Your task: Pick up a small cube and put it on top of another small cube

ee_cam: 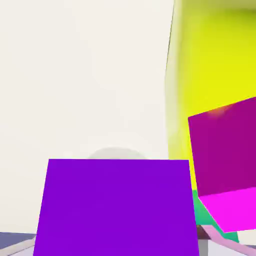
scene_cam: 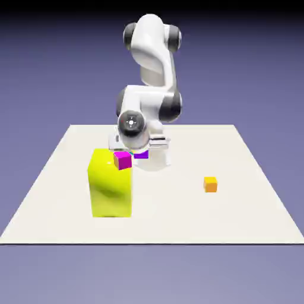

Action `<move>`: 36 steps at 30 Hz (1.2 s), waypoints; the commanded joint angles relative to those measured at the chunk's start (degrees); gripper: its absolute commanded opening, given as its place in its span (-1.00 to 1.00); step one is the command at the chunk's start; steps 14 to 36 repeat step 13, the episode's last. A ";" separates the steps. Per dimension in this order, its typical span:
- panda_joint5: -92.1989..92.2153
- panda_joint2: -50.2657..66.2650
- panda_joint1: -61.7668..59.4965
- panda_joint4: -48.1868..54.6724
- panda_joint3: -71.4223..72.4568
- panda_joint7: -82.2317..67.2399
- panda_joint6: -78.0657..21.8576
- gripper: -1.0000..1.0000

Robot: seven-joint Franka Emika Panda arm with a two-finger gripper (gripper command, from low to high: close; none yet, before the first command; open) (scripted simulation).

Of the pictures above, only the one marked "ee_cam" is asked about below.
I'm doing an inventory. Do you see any small magenta cube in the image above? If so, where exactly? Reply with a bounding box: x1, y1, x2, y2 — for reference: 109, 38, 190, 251
187, 96, 256, 234

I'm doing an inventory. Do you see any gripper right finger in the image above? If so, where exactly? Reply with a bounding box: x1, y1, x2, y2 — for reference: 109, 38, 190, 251
196, 224, 256, 256

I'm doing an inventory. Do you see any small purple cube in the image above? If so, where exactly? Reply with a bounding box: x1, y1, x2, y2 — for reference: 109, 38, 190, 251
32, 158, 201, 256

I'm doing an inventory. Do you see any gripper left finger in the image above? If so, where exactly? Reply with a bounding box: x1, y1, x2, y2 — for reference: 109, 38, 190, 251
0, 236, 38, 256

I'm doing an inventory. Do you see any small green cube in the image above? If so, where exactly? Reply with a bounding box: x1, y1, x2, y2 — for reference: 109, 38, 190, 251
191, 189, 240, 243

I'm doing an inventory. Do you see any large yellow box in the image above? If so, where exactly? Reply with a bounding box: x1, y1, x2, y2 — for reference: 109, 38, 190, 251
164, 0, 256, 198

